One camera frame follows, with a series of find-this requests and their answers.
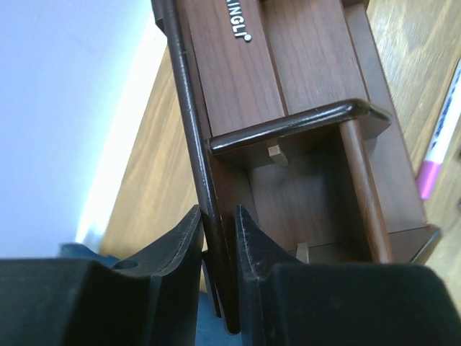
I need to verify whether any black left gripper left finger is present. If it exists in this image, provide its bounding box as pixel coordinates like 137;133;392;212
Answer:
1;206;202;345

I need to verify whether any brown wooden desk organizer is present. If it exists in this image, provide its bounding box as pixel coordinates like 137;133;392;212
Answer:
152;1;441;333

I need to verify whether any pink capped white marker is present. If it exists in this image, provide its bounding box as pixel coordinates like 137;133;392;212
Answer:
416;61;460;200

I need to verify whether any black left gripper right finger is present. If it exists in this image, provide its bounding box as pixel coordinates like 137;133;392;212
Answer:
235;205;460;345

